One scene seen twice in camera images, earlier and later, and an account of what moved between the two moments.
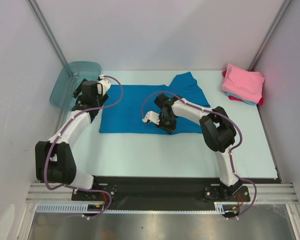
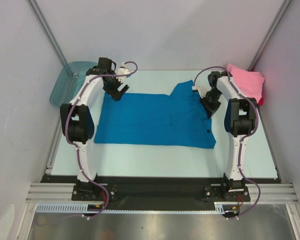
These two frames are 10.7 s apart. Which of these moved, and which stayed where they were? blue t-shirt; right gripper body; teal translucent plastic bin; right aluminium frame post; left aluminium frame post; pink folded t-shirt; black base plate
Moved: right gripper body; blue t-shirt
Stayed: right aluminium frame post; black base plate; pink folded t-shirt; teal translucent plastic bin; left aluminium frame post
